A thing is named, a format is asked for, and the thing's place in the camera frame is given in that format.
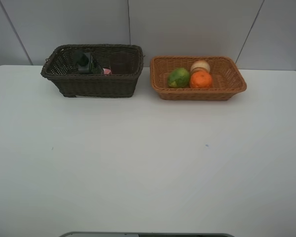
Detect dark green square bottle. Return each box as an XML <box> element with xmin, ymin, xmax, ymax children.
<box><xmin>73</xmin><ymin>50</ymin><xmax>104</xmax><ymax>75</ymax></box>

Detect red yellow peach fruit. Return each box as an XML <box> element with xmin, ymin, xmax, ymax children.
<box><xmin>190</xmin><ymin>60</ymin><xmax>211</xmax><ymax>74</ymax></box>

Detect pink lotion bottle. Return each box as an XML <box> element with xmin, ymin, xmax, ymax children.
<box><xmin>103</xmin><ymin>68</ymin><xmax>111</xmax><ymax>75</ymax></box>

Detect dark brown wicker basket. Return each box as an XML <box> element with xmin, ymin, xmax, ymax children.
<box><xmin>41</xmin><ymin>44</ymin><xmax>144</xmax><ymax>98</ymax></box>

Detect orange mandarin fruit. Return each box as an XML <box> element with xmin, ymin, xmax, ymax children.
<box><xmin>189</xmin><ymin>71</ymin><xmax>213</xmax><ymax>88</ymax></box>

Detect orange wicker basket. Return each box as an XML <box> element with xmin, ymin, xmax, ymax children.
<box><xmin>150</xmin><ymin>55</ymin><xmax>247</xmax><ymax>101</ymax></box>

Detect translucent pink plastic cup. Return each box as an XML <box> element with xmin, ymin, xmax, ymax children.
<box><xmin>110</xmin><ymin>51</ymin><xmax>132</xmax><ymax>75</ymax></box>

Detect green lime fruit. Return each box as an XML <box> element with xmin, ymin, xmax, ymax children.
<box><xmin>167</xmin><ymin>68</ymin><xmax>190</xmax><ymax>88</ymax></box>

